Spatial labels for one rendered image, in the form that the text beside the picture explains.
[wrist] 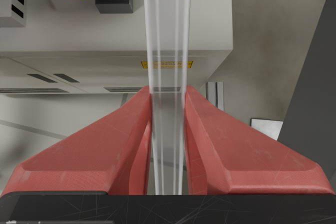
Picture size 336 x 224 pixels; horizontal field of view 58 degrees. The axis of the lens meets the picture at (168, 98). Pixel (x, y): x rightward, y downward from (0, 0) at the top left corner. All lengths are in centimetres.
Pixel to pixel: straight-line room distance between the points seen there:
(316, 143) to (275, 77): 97
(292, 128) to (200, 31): 29
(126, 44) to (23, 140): 78
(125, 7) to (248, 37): 75
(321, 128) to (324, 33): 5
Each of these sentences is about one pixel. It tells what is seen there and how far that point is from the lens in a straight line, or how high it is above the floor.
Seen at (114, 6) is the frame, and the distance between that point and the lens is 45.
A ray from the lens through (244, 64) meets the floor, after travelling 112.
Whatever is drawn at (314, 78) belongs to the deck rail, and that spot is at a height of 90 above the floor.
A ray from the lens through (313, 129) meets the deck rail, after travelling 18.
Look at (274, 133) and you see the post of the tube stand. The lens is 112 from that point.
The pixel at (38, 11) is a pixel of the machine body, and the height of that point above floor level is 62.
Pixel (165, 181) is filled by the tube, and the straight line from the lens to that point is 16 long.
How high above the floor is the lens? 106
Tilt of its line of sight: 85 degrees down
